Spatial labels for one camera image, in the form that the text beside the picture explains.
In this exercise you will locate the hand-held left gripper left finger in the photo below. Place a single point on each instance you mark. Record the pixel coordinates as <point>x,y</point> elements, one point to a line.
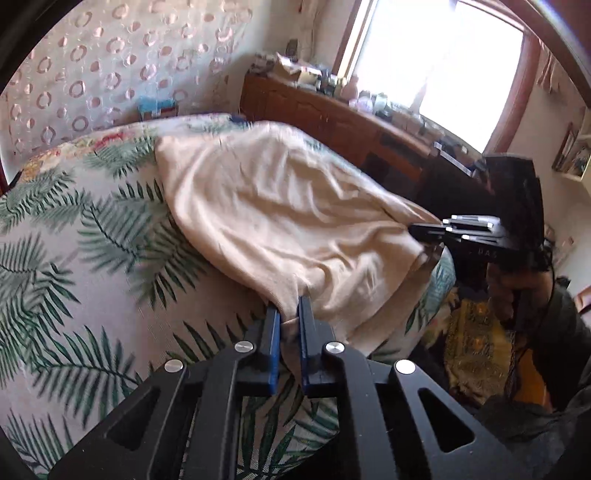
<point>275,350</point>

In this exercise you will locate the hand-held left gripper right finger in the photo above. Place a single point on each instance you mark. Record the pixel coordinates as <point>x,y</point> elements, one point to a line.
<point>304,350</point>

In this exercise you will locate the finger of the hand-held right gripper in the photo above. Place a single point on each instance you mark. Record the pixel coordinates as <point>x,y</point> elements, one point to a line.
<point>443,236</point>
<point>471,222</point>

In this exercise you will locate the beige printed t-shirt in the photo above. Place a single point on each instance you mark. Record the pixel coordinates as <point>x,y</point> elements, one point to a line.
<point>277,207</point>

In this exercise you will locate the person's right forearm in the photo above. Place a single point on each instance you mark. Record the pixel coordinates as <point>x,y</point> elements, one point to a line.
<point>565,337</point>

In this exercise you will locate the person's right hand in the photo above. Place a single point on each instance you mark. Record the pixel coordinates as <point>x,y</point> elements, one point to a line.
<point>501,295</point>

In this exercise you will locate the yellow patterned cloth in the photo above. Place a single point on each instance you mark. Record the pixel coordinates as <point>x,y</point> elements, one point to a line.
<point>475,341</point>

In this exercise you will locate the pink window curtain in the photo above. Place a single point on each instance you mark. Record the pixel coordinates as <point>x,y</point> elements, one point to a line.
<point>551,69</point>

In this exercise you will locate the long wooden cabinet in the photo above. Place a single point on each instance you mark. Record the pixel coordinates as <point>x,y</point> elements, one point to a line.
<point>314,120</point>

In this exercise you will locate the pink bottle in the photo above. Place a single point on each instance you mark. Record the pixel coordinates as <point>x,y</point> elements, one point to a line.
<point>352,87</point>

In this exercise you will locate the floral leaf-print bed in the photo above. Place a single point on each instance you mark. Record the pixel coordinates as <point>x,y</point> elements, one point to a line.
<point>92,258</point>

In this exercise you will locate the open cardboard box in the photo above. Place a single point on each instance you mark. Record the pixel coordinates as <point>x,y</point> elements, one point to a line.
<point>295,69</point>

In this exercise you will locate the person's dark clothing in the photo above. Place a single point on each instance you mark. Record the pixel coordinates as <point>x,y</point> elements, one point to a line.
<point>545,443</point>

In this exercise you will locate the box with blue contents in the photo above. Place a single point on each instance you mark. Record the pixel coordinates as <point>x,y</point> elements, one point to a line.
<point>158,110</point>

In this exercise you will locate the sheer circle-pattern curtain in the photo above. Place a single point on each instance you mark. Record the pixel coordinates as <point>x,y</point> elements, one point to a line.
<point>92,69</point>

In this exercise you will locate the wall shelf with books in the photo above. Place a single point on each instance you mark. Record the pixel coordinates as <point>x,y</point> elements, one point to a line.
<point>572,154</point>

